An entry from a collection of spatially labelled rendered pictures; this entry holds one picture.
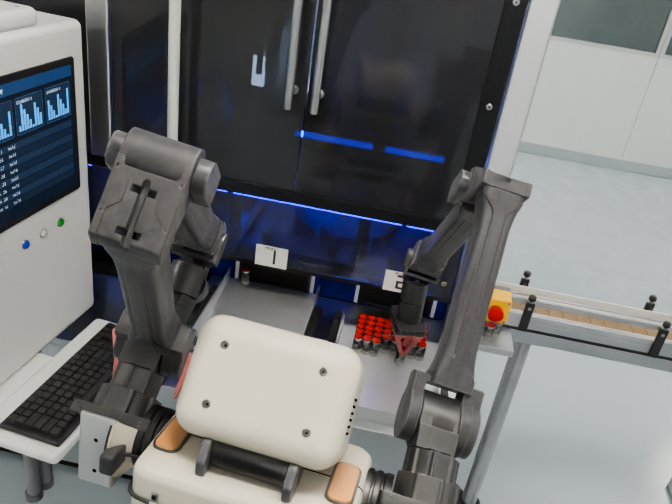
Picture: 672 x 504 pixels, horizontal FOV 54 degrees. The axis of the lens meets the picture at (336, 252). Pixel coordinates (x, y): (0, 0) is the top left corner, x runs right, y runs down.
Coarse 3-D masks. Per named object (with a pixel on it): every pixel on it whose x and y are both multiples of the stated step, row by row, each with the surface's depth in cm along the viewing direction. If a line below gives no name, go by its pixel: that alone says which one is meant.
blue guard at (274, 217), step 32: (96, 192) 169; (224, 192) 163; (256, 224) 166; (288, 224) 164; (320, 224) 163; (352, 224) 162; (384, 224) 160; (288, 256) 169; (320, 256) 167; (352, 256) 166; (384, 256) 165; (448, 288) 166
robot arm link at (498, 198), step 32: (480, 192) 98; (512, 192) 97; (480, 224) 96; (480, 256) 95; (480, 288) 93; (448, 320) 95; (480, 320) 93; (448, 352) 91; (416, 384) 91; (448, 384) 90; (416, 416) 88; (480, 416) 90
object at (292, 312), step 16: (224, 288) 178; (240, 288) 180; (256, 288) 181; (272, 288) 182; (208, 304) 165; (224, 304) 172; (240, 304) 173; (256, 304) 174; (272, 304) 175; (288, 304) 176; (304, 304) 177; (256, 320) 168; (272, 320) 169; (288, 320) 170; (304, 320) 171
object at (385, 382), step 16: (352, 336) 167; (432, 352) 166; (368, 368) 157; (384, 368) 158; (400, 368) 159; (416, 368) 159; (368, 384) 152; (384, 384) 152; (400, 384) 153; (368, 400) 147; (384, 400) 148; (368, 416) 141; (384, 416) 140
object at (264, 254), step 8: (256, 248) 169; (264, 248) 168; (272, 248) 168; (280, 248) 168; (256, 256) 170; (264, 256) 170; (272, 256) 169; (280, 256) 169; (264, 264) 171; (272, 264) 170; (280, 264) 170
